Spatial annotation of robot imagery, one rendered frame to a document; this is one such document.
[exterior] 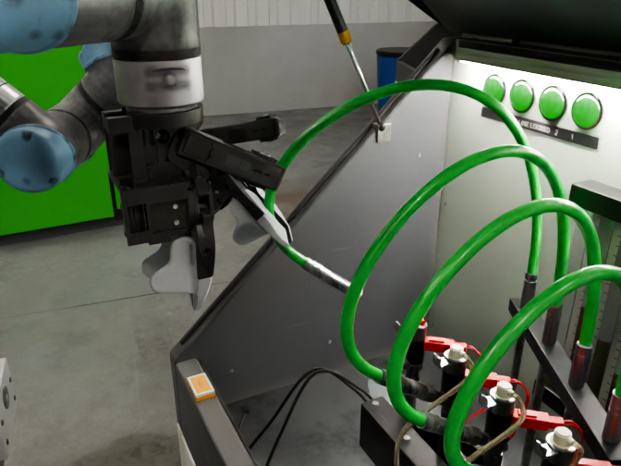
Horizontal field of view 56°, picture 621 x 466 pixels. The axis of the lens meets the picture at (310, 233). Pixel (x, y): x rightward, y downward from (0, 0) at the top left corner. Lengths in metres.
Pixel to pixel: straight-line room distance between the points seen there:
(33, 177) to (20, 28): 0.31
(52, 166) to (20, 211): 3.33
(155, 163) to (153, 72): 0.09
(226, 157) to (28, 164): 0.25
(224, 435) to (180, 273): 0.37
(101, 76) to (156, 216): 0.31
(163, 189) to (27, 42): 0.17
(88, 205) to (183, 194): 3.52
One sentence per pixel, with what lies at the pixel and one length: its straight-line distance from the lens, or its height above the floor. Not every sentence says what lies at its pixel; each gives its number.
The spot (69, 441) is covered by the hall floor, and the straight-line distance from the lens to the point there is 2.43.
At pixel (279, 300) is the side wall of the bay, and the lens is 1.06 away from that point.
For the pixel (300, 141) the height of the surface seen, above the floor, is 1.36.
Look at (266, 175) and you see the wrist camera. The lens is 0.58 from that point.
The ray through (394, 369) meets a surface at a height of 1.22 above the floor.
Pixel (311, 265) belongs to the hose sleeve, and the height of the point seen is 1.18.
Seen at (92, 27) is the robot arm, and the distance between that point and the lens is 0.46.
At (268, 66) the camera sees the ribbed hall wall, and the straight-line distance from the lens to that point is 7.35.
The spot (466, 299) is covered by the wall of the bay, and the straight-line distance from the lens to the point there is 1.17.
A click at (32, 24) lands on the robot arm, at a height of 1.52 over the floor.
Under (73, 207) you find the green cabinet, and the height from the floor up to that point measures 0.19.
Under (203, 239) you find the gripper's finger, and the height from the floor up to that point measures 1.33.
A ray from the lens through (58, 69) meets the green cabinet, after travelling 3.85.
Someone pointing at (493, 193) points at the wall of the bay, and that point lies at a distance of 1.05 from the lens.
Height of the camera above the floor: 1.55
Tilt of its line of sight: 24 degrees down
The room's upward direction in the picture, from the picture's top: straight up
